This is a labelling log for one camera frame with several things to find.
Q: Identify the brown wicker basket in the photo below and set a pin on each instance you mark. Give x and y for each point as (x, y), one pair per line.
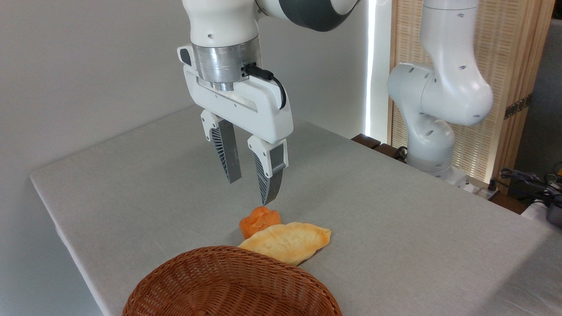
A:
(228, 285)

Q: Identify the grey tablecloth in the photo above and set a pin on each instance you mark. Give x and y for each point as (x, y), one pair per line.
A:
(373, 228)

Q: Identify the metal screen hinge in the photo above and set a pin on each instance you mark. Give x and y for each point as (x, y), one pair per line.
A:
(518, 106)

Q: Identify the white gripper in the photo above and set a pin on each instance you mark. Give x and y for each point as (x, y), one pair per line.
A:
(259, 109)

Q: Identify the pale braided bread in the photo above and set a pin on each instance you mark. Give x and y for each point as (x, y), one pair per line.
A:
(287, 241)

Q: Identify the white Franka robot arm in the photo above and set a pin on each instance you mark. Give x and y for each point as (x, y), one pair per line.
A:
(448, 87)

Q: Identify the wooden slatted screen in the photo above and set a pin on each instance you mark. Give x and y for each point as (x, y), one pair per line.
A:
(509, 44)

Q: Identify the orange round bread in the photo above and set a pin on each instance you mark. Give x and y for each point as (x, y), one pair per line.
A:
(257, 221)

